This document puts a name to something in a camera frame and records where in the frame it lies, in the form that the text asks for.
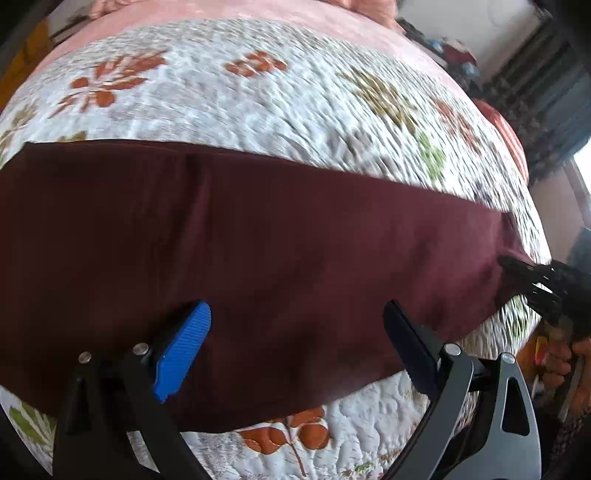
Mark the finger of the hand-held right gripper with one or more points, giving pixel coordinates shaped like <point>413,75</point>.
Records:
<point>521,267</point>
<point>542,307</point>

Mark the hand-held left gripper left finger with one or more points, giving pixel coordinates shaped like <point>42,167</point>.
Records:
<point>184,344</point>

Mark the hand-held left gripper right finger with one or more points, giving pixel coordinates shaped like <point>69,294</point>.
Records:
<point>406,344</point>

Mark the maroon pants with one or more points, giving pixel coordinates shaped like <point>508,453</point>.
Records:
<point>258,277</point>

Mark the person's right forearm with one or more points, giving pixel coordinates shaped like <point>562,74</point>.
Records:
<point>572,443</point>

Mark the person's right hand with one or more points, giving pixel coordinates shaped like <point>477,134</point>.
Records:
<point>561,364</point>

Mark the orange pillow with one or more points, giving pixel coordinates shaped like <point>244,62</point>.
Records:
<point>503,131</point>

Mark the dark patterned curtain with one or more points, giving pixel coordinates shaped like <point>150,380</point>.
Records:
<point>531,97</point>

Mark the cluttered bedside shelf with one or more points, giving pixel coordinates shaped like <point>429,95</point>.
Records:
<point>443,50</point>

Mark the white floral quilt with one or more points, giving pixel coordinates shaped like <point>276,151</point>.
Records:
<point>258,97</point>

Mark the pink blanket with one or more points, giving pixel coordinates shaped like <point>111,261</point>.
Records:
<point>286,18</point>

